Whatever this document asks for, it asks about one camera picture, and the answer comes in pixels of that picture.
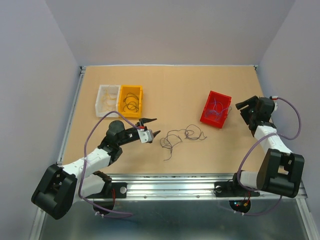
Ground dark purple thin wire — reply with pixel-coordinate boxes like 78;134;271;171
122;92;140;113

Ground thin wire bundle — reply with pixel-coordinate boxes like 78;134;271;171
159;123;209;162

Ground yellow thin wire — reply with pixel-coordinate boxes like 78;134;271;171
98;86;118;113

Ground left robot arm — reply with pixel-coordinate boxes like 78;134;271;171
31;118;158;220

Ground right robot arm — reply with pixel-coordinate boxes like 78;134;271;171
230;95;305;198

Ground yellow plastic bin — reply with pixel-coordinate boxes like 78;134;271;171
118;85;143;119

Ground red plastic bin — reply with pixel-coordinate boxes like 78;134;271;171
200;90;232;129

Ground white plastic bin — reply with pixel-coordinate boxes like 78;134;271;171
95;84;121;118

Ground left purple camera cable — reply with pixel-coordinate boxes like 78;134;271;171
77;111;143;219

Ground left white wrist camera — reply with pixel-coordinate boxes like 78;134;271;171
137;126;154;144

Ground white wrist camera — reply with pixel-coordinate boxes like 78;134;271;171
269;96;279;112
137;126;154;144

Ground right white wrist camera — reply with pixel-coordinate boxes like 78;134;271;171
269;96;279;112

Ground aluminium front rail frame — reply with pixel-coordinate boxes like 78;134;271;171
39;174;308;201

